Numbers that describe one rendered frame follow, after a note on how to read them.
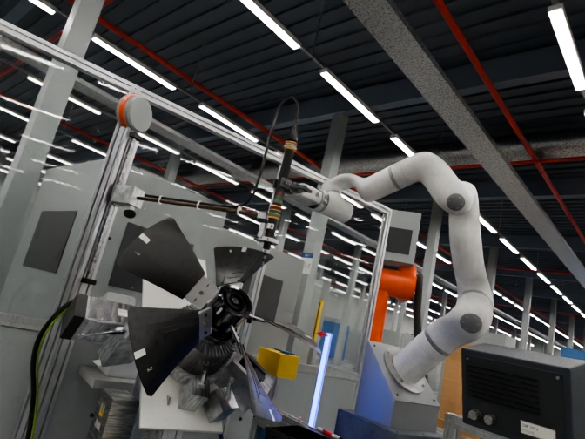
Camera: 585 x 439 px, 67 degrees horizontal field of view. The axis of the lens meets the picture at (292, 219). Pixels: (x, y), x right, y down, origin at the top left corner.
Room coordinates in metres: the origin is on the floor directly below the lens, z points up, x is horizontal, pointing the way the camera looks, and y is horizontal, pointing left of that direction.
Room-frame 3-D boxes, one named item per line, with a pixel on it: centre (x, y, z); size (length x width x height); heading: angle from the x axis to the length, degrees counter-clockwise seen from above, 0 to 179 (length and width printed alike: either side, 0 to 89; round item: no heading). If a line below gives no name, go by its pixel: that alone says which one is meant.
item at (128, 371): (1.85, 0.55, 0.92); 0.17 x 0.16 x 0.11; 34
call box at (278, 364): (1.92, -0.07, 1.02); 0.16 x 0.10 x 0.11; 34
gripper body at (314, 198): (1.54, -0.03, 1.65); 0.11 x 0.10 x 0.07; 124
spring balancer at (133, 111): (1.73, 0.74, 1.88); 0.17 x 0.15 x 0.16; 124
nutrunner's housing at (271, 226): (1.48, 0.06, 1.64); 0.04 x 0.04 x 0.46
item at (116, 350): (1.34, 0.39, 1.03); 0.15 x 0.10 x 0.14; 34
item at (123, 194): (1.70, 0.65, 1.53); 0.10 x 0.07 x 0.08; 69
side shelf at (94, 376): (1.87, 0.47, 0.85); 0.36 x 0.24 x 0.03; 124
